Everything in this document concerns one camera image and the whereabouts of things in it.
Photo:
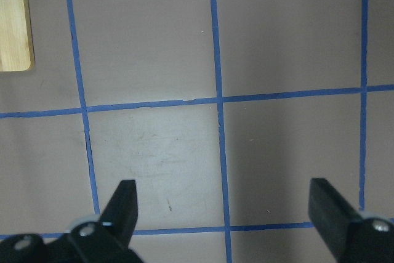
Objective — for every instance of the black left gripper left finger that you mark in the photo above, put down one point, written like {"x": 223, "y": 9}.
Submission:
{"x": 107, "y": 238}

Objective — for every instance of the wooden mug tree stand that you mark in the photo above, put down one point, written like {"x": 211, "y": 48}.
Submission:
{"x": 17, "y": 52}

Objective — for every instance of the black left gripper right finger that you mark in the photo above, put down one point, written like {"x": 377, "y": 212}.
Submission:
{"x": 349, "y": 234}

